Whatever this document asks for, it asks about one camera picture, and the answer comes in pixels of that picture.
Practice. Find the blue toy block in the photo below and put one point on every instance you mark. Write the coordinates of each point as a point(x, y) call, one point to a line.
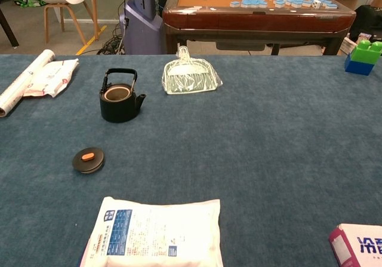
point(358, 67)

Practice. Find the blue white mahjong tile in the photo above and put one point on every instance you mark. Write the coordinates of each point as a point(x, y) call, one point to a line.
point(235, 4)
point(280, 4)

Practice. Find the black lid with orange knob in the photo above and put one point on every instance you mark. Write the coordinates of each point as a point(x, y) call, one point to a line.
point(88, 164)

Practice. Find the purple blue robot base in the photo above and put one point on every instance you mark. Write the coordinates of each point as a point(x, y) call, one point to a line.
point(140, 25)

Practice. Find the white paper roll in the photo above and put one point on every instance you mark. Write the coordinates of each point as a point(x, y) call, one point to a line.
point(21, 82)

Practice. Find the green black bag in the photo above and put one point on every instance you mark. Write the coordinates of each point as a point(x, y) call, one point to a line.
point(30, 1)

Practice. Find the black table leg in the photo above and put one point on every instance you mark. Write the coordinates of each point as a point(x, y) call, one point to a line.
point(9, 28)

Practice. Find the brown mahjong table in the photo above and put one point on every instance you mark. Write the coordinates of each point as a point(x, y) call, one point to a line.
point(256, 22)

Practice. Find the white die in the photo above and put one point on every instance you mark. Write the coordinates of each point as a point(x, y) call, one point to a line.
point(317, 4)

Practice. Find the green toy block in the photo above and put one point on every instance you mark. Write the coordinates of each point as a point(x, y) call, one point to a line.
point(365, 52)

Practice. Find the clear plastic dustpan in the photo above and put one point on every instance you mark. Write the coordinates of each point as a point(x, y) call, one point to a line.
point(191, 80)

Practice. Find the white pouch with blue label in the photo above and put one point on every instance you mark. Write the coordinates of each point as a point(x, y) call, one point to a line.
point(155, 237)

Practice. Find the black cast iron teapot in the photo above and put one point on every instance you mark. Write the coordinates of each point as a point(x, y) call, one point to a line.
point(119, 111)

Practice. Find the white red printed packet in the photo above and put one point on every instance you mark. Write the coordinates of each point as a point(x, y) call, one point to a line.
point(53, 79)

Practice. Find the white pink toothpaste box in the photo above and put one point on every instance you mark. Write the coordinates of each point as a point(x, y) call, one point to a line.
point(358, 246)

